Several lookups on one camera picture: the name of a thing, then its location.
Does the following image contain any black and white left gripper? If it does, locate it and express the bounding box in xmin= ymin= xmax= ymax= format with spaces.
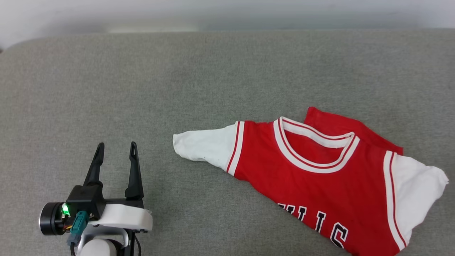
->
xmin=63 ymin=141 xmax=153 ymax=232

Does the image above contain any red and white basketball jersey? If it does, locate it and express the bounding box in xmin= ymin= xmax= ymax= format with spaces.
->
xmin=173 ymin=106 xmax=449 ymax=256

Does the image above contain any teal cable connector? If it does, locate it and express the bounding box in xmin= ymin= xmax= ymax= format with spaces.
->
xmin=66 ymin=210 xmax=90 ymax=246

